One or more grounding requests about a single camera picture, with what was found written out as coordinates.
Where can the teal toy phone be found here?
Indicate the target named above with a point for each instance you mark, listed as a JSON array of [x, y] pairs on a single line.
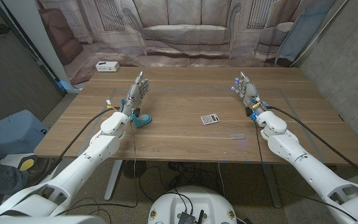
[[143, 120]]

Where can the clear plastic strip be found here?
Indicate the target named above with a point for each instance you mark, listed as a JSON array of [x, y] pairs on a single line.
[[237, 136]]

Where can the small grey calculator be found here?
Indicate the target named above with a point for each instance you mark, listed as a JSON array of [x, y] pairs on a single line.
[[210, 119]]

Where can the white table leg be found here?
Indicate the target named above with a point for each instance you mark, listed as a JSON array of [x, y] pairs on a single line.
[[114, 179]]

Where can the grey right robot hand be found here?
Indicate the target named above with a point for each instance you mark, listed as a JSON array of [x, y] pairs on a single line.
[[250, 91]]

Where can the grey table leg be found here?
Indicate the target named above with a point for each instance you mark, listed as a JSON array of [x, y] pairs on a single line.
[[272, 186]]

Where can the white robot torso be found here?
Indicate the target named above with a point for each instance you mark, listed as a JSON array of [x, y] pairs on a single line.
[[194, 202]]

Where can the white power strip box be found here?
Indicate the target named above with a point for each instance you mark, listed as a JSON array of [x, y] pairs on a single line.
[[107, 66]]

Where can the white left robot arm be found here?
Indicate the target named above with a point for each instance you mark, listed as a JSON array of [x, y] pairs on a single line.
[[82, 158]]

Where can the black antenna module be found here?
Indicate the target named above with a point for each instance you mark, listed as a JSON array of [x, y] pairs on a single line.
[[186, 217]]

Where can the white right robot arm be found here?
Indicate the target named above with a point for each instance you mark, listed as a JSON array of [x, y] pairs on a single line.
[[309, 168]]

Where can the blue plastic bin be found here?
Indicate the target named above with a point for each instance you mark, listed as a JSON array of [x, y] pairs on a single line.
[[11, 133]]

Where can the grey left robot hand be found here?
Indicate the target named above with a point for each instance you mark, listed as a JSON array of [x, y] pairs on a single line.
[[135, 93]]

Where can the printed sofa room backdrop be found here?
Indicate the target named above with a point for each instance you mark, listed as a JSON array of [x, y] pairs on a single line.
[[182, 31]]

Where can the black round floor fan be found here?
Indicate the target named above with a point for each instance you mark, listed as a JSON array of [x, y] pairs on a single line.
[[134, 169]]

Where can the white pedal board yellow pads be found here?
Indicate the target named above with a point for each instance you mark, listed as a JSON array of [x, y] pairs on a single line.
[[26, 164]]

